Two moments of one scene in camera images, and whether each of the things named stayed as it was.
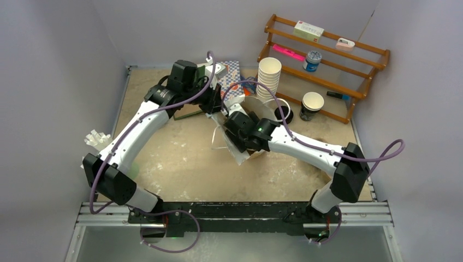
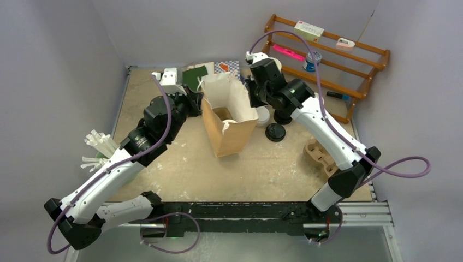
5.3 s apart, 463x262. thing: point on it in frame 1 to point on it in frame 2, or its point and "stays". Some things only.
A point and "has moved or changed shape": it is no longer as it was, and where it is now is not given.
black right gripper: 238,141 to 254,102
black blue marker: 342,96 stays
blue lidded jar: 313,60 stays
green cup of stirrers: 99,140 stays
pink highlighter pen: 289,52 stays
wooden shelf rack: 325,72 stays
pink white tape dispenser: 345,45 stays
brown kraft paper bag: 262,109 has moved or changed shape
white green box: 308,31 stays
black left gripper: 215,103 to 194,99
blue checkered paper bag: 233,75 to 226,66
